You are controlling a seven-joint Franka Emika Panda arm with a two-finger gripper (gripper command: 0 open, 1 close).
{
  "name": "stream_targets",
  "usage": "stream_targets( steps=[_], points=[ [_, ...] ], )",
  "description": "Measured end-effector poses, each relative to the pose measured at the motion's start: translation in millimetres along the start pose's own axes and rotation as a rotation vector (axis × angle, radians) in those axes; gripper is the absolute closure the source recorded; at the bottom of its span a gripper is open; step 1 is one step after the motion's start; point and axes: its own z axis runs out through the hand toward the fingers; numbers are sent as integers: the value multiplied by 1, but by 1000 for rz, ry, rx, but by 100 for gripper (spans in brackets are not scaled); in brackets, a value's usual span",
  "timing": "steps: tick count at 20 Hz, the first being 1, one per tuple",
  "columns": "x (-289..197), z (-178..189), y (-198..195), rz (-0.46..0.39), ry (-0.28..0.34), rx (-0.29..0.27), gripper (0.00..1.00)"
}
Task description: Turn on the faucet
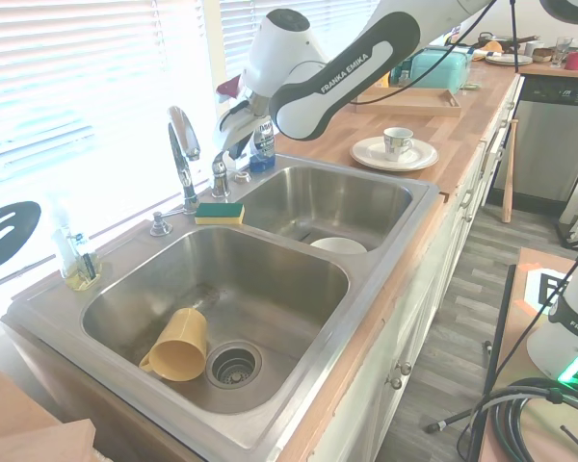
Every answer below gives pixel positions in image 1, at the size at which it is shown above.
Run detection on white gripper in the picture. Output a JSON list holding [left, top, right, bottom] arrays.
[[211, 97, 255, 162]]

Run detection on chrome faucet lever handle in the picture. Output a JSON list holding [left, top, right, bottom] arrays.
[[210, 150, 233, 200]]

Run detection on chrome sink faucet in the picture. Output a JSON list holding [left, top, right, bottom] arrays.
[[166, 105, 203, 216]]

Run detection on blue dish soap bottle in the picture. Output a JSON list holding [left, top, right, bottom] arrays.
[[248, 119, 277, 174]]

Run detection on yellow green sponge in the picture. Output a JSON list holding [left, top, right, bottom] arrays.
[[194, 201, 247, 227]]

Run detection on chrome soap dispenser pump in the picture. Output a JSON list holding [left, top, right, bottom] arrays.
[[148, 210, 173, 239]]

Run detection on narrow white window blind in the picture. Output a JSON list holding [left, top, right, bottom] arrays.
[[218, 0, 381, 150]]

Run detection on white dinner plate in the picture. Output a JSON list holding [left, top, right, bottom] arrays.
[[349, 135, 439, 173]]

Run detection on white bowl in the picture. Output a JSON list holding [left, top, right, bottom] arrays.
[[308, 236, 369, 256]]

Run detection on stainless steel double sink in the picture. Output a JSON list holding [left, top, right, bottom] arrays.
[[3, 151, 440, 452]]

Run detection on white teacup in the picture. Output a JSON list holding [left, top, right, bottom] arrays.
[[381, 126, 415, 163]]

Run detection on wide white window blind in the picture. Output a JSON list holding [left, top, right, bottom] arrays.
[[0, 0, 209, 295]]

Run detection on wooden serving tray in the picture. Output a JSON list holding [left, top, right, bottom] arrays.
[[348, 87, 463, 119]]

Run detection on clear soap bottle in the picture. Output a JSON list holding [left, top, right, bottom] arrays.
[[47, 194, 100, 283]]

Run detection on yellow soap dish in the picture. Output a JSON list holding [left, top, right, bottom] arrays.
[[64, 263, 105, 293]]

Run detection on yellow plastic mug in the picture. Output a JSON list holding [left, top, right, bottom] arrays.
[[138, 307, 210, 383]]

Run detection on metal sink drain strainer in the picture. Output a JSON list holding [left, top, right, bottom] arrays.
[[205, 340, 264, 389]]

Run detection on teal bread box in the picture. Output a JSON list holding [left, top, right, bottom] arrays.
[[389, 46, 474, 95]]

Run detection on white kitchen cabinets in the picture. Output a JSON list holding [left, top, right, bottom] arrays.
[[278, 76, 527, 462]]

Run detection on black slotted spatula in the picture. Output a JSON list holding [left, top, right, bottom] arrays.
[[0, 199, 43, 273]]

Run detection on stack of white plates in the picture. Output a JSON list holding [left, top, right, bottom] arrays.
[[483, 52, 534, 67]]

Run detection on stainless steel dishwasher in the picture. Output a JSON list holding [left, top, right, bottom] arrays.
[[490, 71, 578, 204]]

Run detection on black tripod pole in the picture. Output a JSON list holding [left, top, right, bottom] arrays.
[[485, 263, 518, 401]]

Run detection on black white marker sheet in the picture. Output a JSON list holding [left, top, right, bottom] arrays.
[[521, 268, 578, 310]]

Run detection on clear drinking glass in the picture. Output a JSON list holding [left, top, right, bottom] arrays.
[[550, 36, 572, 69]]

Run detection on wooden cutting board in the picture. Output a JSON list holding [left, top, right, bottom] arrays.
[[0, 353, 98, 462]]

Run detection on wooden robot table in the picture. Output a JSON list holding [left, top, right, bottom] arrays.
[[475, 245, 578, 462]]

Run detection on red grey wrist camera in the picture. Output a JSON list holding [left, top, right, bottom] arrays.
[[215, 75, 247, 104]]

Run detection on thin black cable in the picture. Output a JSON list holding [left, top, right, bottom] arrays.
[[456, 243, 578, 462]]

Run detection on black cable bundle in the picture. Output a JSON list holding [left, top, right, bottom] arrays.
[[480, 376, 578, 462]]

